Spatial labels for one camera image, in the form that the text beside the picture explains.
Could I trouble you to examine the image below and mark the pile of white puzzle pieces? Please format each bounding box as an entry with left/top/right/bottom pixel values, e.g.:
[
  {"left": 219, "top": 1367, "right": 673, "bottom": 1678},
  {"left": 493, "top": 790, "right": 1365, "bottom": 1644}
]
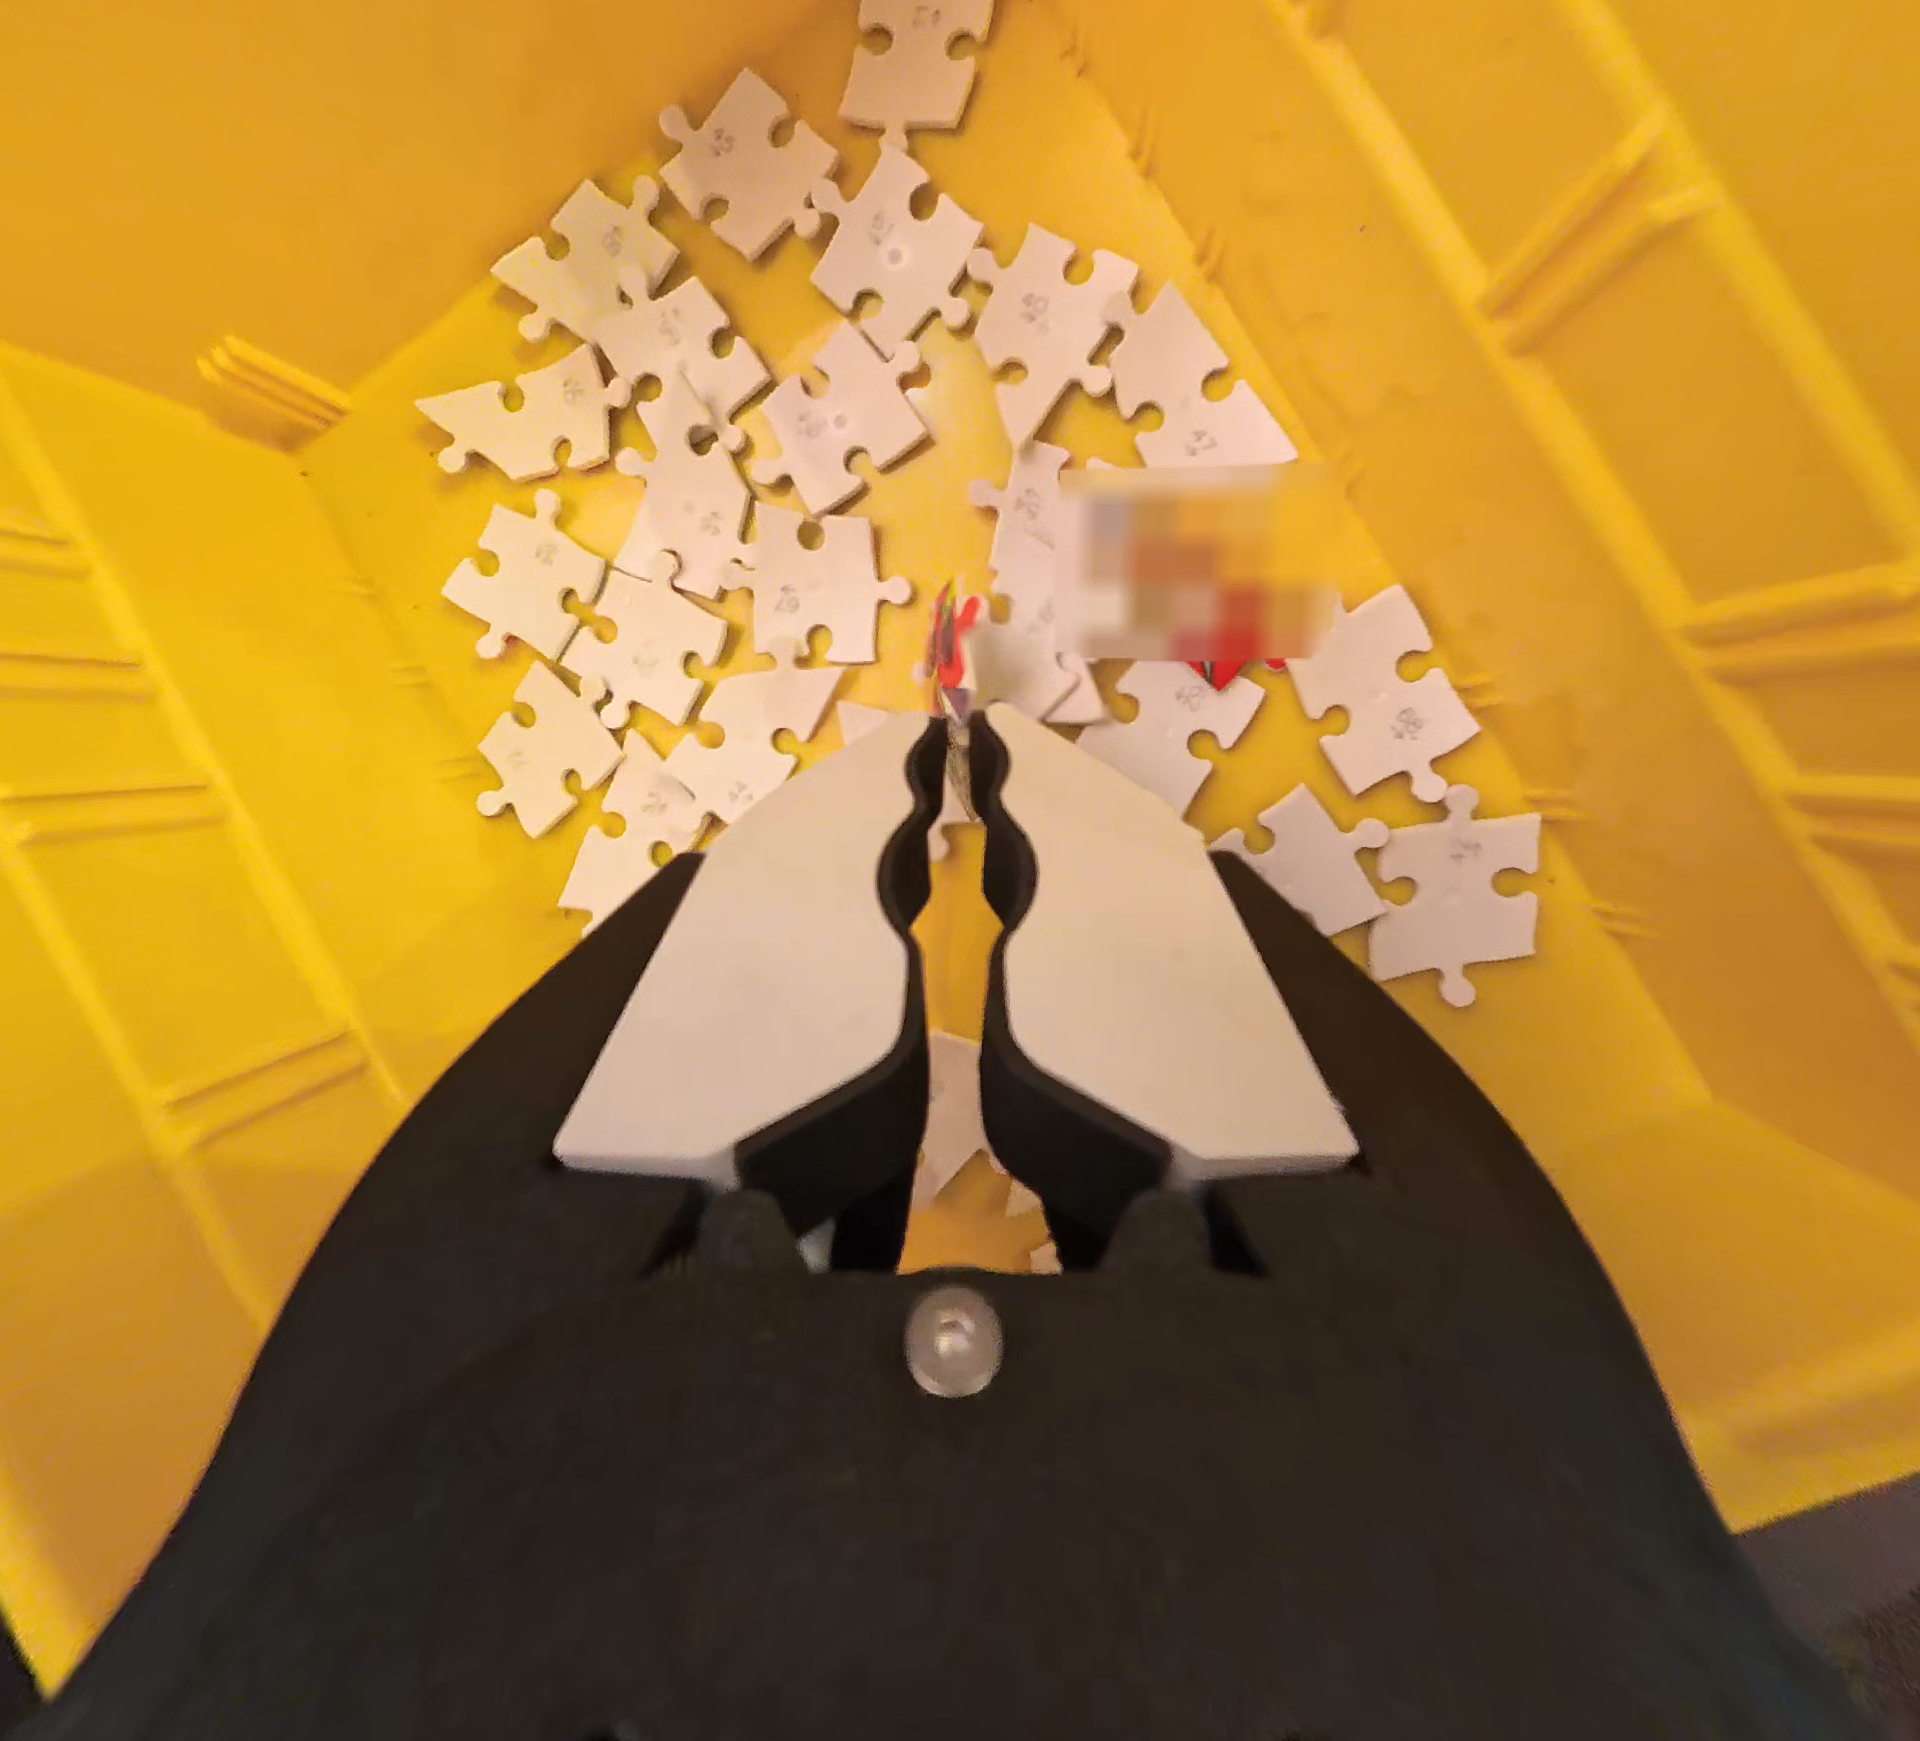
[{"left": 413, "top": 0, "right": 1547, "bottom": 1241}]

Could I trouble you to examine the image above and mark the colourful single puzzle piece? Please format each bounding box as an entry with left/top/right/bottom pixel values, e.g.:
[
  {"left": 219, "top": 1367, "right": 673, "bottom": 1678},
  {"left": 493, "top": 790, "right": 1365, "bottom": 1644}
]
[{"left": 917, "top": 579, "right": 996, "bottom": 821}]

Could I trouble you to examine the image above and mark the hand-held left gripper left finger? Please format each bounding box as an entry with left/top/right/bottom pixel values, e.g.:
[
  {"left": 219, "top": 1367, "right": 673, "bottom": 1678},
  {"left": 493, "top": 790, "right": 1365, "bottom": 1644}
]
[{"left": 550, "top": 709, "right": 954, "bottom": 1270}]

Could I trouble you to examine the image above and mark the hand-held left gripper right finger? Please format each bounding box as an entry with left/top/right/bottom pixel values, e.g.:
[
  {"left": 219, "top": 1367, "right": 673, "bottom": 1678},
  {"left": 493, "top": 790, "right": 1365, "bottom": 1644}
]
[{"left": 964, "top": 701, "right": 1363, "bottom": 1274}]

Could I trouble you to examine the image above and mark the yellow plastic bin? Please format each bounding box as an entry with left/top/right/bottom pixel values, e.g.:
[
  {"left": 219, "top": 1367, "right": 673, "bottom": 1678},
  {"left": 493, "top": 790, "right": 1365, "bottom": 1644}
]
[{"left": 0, "top": 0, "right": 1920, "bottom": 1696}]

